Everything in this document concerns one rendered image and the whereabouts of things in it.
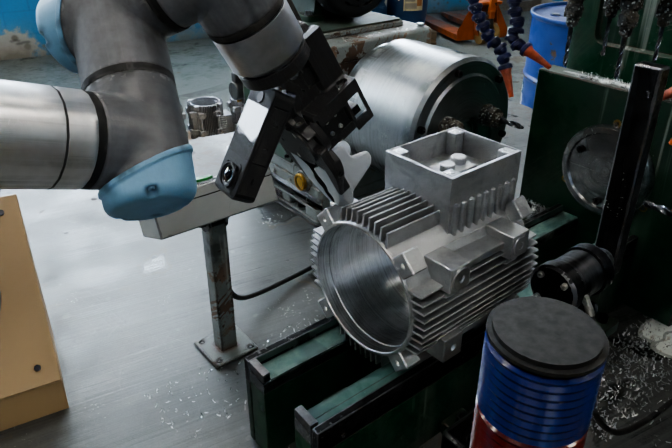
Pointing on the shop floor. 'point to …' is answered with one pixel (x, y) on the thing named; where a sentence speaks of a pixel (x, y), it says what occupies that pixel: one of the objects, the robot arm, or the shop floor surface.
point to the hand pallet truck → (472, 14)
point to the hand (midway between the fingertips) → (339, 202)
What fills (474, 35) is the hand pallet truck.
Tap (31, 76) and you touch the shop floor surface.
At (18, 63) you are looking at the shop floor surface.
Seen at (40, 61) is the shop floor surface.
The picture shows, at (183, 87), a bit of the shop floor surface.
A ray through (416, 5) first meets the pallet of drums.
